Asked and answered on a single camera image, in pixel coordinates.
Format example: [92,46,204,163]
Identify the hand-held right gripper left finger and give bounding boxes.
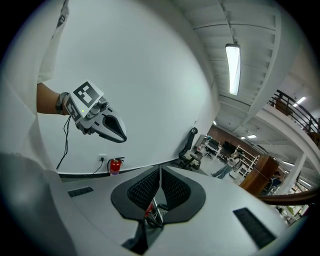
[58,165,161,253]

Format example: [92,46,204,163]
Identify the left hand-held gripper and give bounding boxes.
[64,79,128,144]

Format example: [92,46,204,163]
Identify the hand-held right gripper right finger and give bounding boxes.
[149,165,291,256]

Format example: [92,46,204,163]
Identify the person's left forearm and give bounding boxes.
[36,82,70,116]

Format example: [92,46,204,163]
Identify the red fire extinguisher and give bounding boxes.
[107,156,125,177]

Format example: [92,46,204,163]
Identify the white office desk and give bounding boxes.
[199,134,223,162]

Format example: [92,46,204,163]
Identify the braided wristband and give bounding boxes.
[55,91,70,116]

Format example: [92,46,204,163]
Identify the black television screen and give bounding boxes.
[222,140,241,157]

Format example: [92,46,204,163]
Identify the white storage shelves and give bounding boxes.
[234,146,260,177]

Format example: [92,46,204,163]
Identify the black mesh office chair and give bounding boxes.
[178,126,204,172]

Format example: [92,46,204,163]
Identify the person's white shirt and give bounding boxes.
[1,0,76,256]

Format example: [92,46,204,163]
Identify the black balcony railing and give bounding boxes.
[268,89,320,137]

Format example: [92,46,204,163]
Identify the long ceiling light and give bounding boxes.
[224,42,242,97]

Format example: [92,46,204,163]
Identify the black plug cable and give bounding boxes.
[92,156,105,175]

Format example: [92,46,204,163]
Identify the black vacuum hose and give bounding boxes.
[146,203,169,228]

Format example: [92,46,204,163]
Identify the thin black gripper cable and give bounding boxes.
[56,114,71,171]

